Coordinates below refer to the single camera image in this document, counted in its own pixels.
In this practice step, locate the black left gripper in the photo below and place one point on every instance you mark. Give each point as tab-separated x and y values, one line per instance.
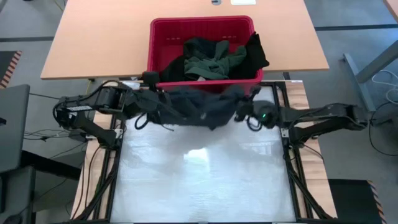
144	104

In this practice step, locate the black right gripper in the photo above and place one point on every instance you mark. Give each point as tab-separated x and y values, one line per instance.
259	115

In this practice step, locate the black garment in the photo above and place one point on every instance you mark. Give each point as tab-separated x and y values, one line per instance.
255	59

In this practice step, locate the green knit shirt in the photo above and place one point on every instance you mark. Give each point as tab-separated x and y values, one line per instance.
211	63

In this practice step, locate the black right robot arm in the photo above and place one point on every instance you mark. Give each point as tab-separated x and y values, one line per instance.
320	116

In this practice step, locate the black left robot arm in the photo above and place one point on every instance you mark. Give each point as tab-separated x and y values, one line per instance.
93	101

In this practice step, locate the red plastic laundry basket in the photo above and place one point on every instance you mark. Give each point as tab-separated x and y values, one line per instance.
199	26

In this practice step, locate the dark teal garment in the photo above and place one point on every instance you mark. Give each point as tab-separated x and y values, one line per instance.
199	46

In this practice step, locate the light wooden desk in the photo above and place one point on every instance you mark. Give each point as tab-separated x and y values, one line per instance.
93	37

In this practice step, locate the white paper sheet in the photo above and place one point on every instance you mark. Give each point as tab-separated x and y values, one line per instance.
243	2

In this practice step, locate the grey metal desk leg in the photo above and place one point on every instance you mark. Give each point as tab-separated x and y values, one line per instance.
373	65

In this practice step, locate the dark grey side cabinet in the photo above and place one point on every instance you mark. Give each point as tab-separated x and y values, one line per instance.
12	124

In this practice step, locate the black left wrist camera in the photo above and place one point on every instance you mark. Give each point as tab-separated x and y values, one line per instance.
151	77

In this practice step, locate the black aluminium table frame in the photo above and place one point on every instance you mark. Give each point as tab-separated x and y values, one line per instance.
281	85

